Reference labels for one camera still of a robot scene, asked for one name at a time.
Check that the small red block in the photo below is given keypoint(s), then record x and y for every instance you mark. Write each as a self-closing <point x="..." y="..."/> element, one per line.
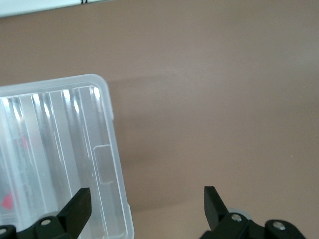
<point x="7" y="201"/>

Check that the clear plastic storage box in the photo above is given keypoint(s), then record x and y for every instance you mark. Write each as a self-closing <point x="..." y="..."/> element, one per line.
<point x="37" y="161"/>
<point x="74" y="139"/>

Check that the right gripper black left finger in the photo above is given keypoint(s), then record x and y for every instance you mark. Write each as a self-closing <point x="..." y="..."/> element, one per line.
<point x="72" y="214"/>

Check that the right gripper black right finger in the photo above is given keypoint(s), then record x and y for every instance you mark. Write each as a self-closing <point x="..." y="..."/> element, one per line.
<point x="215" y="211"/>

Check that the brown table cover sheet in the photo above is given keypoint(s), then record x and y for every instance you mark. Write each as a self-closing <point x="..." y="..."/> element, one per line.
<point x="199" y="99"/>

